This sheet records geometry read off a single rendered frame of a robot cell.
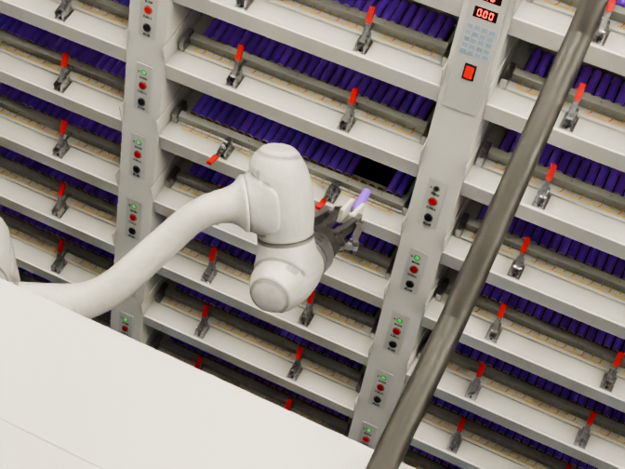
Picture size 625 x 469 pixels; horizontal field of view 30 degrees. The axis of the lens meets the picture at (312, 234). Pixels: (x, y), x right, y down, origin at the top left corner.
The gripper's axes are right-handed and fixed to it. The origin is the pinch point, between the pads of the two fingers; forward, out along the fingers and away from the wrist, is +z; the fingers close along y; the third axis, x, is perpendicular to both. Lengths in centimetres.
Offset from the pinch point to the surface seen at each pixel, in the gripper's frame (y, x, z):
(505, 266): -31.4, 6.9, 18.1
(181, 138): 47, 8, 17
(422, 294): -16.6, 21.2, 18.4
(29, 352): -7, -42, -131
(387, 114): 2.6, -15.7, 17.3
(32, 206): 87, 46, 24
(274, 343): 17, 60, 34
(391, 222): -5.1, 7.4, 17.4
